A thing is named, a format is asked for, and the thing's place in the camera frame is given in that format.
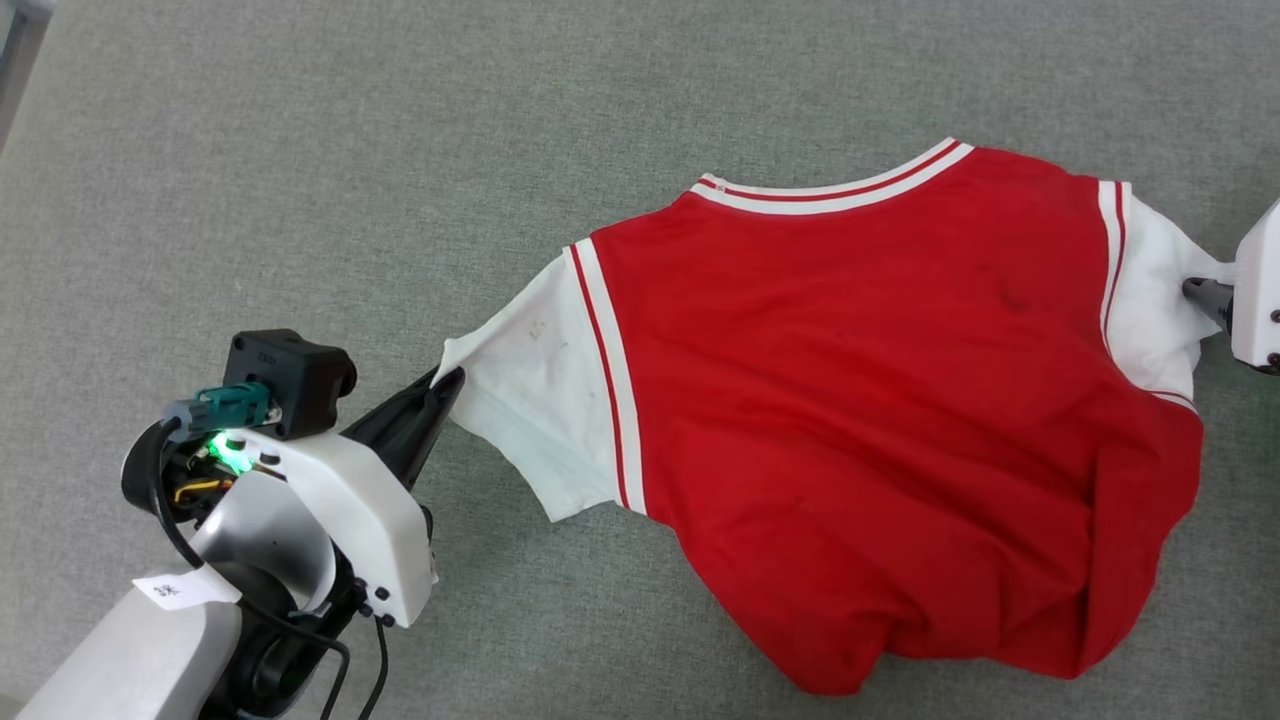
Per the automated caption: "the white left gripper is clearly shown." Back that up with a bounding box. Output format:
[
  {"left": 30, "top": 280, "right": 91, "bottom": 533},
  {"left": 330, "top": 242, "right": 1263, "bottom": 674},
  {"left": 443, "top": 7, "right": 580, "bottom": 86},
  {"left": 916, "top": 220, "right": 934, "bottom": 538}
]
[{"left": 205, "top": 367, "right": 465, "bottom": 629}]

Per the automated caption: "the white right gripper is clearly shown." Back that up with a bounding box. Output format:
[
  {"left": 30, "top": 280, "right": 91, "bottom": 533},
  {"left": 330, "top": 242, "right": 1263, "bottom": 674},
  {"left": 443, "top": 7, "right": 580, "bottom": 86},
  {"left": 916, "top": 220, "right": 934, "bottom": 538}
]
[{"left": 1183, "top": 200, "right": 1280, "bottom": 376}]

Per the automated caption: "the teal cable connector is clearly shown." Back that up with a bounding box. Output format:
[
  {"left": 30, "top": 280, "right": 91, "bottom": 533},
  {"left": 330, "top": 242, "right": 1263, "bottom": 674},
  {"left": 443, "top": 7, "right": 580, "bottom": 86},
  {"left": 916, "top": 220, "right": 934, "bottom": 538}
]
[{"left": 165, "top": 385, "right": 283, "bottom": 433}]

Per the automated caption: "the white paper tag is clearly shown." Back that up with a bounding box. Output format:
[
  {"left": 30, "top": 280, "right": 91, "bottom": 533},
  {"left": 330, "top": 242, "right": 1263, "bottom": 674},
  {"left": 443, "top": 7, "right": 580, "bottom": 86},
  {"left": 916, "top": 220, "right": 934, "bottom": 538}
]
[{"left": 133, "top": 565, "right": 242, "bottom": 611}]

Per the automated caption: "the red and white shirt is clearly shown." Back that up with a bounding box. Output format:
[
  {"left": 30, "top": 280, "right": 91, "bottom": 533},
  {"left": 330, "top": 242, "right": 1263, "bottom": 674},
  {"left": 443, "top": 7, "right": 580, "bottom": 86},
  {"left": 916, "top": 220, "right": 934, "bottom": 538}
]
[{"left": 432, "top": 137, "right": 1241, "bottom": 697}]

